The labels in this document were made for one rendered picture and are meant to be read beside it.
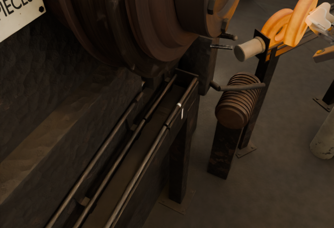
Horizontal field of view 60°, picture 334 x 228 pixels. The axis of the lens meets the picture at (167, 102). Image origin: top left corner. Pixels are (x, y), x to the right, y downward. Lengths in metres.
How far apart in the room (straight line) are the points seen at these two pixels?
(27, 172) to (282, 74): 1.78
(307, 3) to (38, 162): 0.75
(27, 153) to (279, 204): 1.18
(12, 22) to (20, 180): 0.24
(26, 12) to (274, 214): 1.28
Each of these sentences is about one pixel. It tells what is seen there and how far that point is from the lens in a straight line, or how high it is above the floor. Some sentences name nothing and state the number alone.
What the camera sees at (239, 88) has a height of 0.57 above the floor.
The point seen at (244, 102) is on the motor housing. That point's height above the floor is 0.53.
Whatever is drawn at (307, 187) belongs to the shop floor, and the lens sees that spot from 1.58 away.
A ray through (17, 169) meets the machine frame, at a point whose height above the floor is 0.87.
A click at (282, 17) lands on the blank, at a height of 0.77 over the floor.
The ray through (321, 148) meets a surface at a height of 0.07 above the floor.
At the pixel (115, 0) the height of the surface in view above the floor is 1.11.
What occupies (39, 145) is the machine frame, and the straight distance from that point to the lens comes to 0.54.
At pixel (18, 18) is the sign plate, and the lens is 0.45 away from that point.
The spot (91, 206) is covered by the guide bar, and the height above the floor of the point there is 0.67.
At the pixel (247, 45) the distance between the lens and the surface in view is 1.03.
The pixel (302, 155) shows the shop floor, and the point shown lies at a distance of 1.67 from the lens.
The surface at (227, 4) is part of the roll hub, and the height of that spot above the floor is 1.01.
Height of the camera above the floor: 1.28
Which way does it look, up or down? 47 degrees down
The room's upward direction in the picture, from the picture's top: straight up
